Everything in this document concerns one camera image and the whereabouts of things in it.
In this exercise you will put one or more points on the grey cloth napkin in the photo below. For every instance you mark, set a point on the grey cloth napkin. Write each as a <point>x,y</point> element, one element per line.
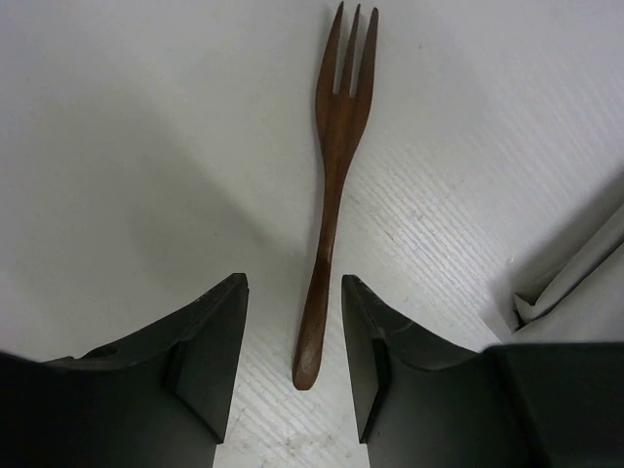
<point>572,289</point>

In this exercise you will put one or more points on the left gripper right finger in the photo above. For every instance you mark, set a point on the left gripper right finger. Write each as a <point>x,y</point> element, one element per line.
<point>422,401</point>

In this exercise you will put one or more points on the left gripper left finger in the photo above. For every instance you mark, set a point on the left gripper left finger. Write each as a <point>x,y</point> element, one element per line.
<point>158,397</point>

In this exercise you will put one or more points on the brown wooden fork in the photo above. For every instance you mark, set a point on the brown wooden fork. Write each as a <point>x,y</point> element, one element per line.
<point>342,108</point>

